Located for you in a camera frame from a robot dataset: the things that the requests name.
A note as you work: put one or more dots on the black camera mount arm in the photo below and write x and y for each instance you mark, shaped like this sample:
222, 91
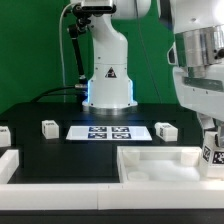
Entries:
78, 46

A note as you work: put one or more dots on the white marker sheet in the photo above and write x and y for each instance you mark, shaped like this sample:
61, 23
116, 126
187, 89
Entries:
109, 133

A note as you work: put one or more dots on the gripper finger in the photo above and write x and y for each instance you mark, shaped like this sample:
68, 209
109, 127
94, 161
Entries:
206, 122
220, 134

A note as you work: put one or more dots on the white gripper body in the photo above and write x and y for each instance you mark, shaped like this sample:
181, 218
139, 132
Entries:
203, 95

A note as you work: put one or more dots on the white left fence bar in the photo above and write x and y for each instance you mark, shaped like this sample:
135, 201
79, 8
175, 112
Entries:
9, 162

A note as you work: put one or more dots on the white fence bar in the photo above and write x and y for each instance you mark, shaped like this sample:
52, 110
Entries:
9, 162
151, 195

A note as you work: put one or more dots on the white front fence bar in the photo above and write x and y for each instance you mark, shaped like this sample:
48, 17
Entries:
151, 195

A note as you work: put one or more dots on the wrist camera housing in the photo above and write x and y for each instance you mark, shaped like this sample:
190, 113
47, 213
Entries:
171, 55

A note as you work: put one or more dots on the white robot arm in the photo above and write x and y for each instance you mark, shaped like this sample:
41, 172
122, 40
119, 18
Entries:
197, 54

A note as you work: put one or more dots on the white square tabletop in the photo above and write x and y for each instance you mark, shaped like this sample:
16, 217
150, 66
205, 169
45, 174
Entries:
160, 164

